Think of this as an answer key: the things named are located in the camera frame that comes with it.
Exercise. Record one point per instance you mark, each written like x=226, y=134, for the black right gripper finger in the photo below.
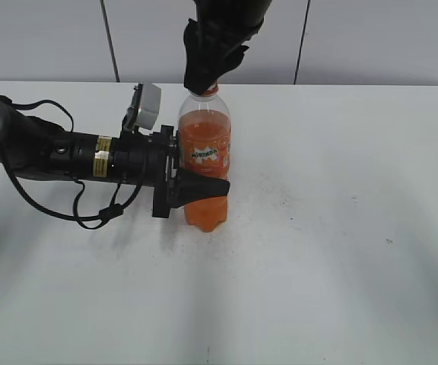
x=199, y=82

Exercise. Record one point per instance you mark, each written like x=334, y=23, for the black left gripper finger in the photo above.
x=190, y=187

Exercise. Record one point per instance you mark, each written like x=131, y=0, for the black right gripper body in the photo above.
x=210, y=50

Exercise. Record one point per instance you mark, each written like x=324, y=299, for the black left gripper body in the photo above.
x=145, y=160

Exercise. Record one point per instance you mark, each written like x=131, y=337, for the orange Mirinda soda bottle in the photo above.
x=204, y=128

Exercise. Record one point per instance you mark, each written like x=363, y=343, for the orange bottle cap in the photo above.
x=212, y=90

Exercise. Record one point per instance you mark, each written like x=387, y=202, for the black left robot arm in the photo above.
x=35, y=149

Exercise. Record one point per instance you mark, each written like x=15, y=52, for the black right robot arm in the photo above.
x=244, y=18

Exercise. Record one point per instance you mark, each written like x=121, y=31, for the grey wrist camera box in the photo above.
x=144, y=108

